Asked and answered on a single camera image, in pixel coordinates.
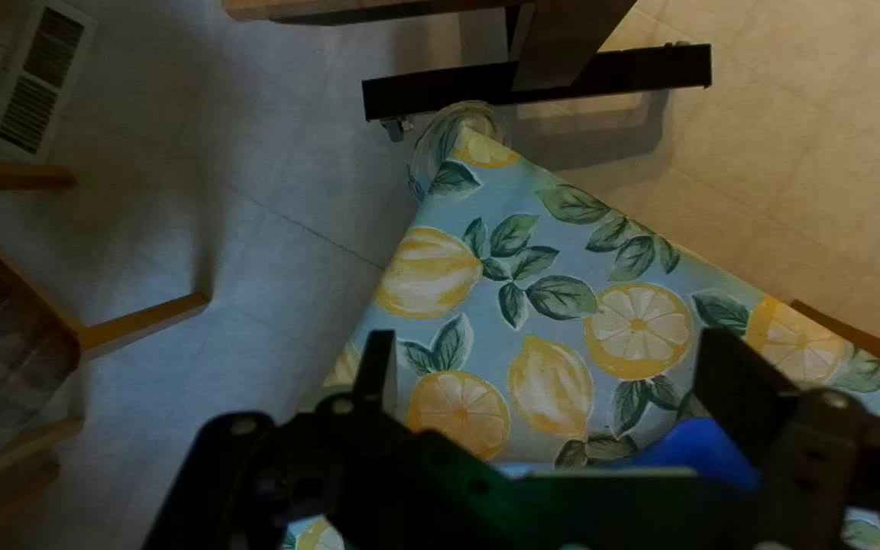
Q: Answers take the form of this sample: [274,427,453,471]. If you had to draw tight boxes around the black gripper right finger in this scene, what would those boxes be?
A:
[693,328,806,484]

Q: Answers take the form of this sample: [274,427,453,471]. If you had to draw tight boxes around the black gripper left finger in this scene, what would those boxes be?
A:
[352,328,405,422]

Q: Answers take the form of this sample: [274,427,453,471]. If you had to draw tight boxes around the lemon print tablecloth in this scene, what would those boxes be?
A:
[284,102,880,550]

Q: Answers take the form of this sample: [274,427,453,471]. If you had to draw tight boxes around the white floor vent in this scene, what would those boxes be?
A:
[0,4,97,163]

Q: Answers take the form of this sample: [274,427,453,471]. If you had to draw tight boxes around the blue ladle black handle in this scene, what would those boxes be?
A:
[620,414,764,491]

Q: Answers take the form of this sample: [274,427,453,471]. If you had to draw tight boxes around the black camera stand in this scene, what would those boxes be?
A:
[362,41,714,124]

